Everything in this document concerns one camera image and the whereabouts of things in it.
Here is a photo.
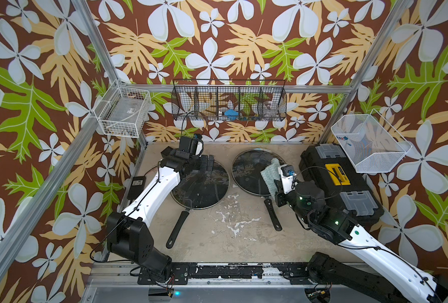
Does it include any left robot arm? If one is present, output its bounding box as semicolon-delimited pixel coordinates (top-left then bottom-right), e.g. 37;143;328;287
105;135;214;283

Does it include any black wire basket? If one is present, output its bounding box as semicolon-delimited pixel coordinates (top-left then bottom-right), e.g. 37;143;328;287
171;79;287;122

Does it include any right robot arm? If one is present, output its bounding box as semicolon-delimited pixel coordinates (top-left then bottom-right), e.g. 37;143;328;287
264;163;448;302

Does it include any right black frying pan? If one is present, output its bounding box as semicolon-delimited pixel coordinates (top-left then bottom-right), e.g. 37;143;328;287
250;193;283;232

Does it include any white mesh basket right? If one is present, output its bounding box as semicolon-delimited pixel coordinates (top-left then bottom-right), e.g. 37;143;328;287
331;110;413;174

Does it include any blue object in basket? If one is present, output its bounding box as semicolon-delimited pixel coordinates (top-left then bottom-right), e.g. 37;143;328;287
224;109;239;121

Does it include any left black frying pan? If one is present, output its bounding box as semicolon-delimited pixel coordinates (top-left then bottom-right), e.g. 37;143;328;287
166;208;192;249

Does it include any green microfibre cloth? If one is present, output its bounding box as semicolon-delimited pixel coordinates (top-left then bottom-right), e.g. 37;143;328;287
260;158;281;201

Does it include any black tool case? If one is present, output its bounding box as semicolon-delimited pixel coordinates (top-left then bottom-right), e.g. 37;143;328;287
299;144;384;227

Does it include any white wire basket left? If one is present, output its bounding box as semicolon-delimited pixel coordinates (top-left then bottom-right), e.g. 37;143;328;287
95;81;152;138

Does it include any black frying pan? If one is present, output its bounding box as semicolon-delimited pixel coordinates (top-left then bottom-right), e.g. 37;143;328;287
166;208;192;249
250;193;283;232

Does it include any glass pot lid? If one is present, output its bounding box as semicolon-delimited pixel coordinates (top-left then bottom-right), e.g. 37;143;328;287
171;155;230;210
232;148;285;196

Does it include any black power adapter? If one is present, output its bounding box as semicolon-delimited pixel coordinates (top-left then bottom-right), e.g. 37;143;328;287
127;176;146;201

